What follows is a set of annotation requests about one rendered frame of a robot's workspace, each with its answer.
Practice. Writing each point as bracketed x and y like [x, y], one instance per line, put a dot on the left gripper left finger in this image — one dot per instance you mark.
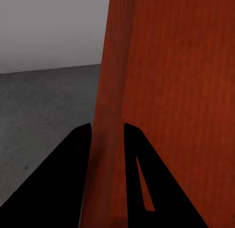
[52, 196]

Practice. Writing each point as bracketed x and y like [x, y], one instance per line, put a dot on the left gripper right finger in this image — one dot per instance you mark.
[173, 209]

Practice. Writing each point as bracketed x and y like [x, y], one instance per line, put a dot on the storage box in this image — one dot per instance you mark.
[168, 68]

